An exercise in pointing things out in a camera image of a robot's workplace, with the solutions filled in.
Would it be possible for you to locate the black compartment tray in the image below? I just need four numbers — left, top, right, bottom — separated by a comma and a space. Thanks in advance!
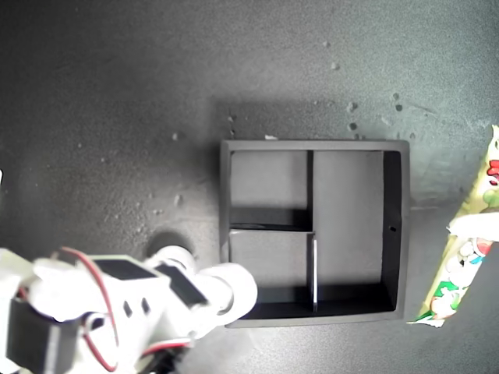
218, 139, 411, 330

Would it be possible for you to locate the red servo wire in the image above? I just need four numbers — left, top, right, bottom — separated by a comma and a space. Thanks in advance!
58, 246, 120, 373

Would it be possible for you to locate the printed wrapper snack bar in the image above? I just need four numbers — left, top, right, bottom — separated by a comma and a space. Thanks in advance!
406, 124, 499, 329

